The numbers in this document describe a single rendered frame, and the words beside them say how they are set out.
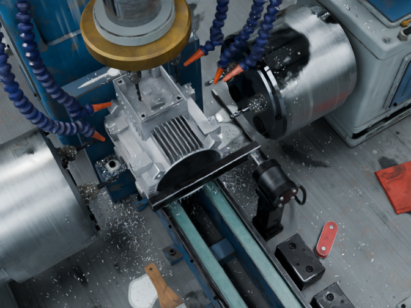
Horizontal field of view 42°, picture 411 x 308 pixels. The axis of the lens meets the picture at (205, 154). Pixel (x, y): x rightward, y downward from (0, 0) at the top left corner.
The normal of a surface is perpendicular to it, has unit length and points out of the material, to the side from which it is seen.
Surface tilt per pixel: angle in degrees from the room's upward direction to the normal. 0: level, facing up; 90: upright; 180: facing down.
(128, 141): 0
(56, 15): 90
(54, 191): 32
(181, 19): 0
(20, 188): 17
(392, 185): 1
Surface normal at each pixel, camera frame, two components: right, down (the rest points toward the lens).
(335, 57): 0.33, 0.11
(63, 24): 0.52, 0.72
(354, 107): -0.85, 0.46
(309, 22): -0.01, -0.49
